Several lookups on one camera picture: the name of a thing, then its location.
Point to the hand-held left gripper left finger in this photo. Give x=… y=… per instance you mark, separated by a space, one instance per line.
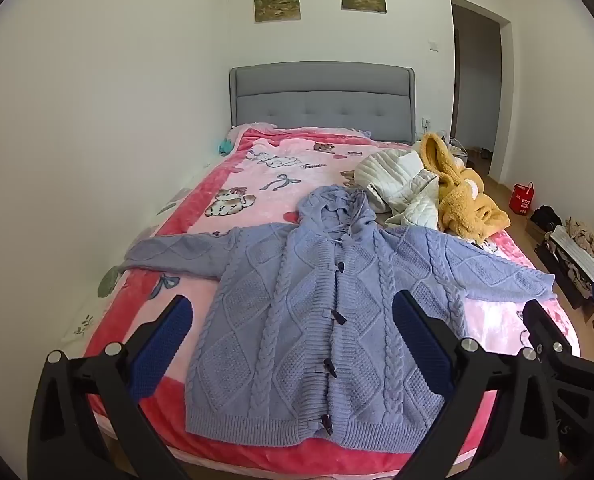
x=162 y=345

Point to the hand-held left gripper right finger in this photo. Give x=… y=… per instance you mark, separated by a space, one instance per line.
x=422 y=345

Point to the pile of clutter on floor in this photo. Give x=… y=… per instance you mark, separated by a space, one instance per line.
x=574 y=252

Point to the beige plush cloth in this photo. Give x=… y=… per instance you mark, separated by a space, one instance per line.
x=587 y=240

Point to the black bag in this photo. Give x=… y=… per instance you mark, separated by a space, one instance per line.
x=545 y=217

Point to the red shopping bag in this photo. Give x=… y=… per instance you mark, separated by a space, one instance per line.
x=521 y=200

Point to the yellow fleece garment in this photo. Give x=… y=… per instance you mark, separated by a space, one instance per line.
x=457 y=200

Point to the white quilted jacket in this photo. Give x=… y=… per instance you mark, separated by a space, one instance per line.
x=392 y=170

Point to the pink printed blanket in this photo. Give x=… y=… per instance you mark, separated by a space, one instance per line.
x=257 y=180

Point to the teal soft item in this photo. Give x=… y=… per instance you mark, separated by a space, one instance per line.
x=225 y=146

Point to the dark doorway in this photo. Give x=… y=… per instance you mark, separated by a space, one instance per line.
x=477 y=85

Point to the grey upholstered headboard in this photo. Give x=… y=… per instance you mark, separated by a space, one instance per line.
x=322 y=95

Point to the white wall socket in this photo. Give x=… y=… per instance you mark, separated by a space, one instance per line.
x=426 y=123

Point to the white light switch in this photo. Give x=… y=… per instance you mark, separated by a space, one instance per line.
x=434 y=45

